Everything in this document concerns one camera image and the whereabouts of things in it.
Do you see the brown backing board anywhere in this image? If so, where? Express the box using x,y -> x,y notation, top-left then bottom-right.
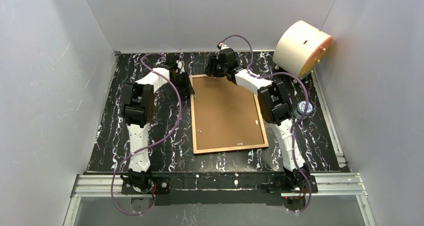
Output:
192,76 -> 267,151

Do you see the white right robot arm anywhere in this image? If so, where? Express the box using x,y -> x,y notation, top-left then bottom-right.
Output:
204,45 -> 306,174

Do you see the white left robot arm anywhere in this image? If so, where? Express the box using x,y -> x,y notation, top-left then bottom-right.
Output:
120,54 -> 195,174

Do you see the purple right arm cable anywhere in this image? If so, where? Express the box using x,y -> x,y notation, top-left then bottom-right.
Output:
216,35 -> 313,213

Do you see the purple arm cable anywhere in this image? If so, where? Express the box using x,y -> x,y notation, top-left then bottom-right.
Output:
216,35 -> 313,213
110,53 -> 183,216

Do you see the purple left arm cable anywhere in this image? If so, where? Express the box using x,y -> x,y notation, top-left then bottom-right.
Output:
110,53 -> 183,216

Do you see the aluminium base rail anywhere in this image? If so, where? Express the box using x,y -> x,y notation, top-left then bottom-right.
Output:
70,171 -> 376,225

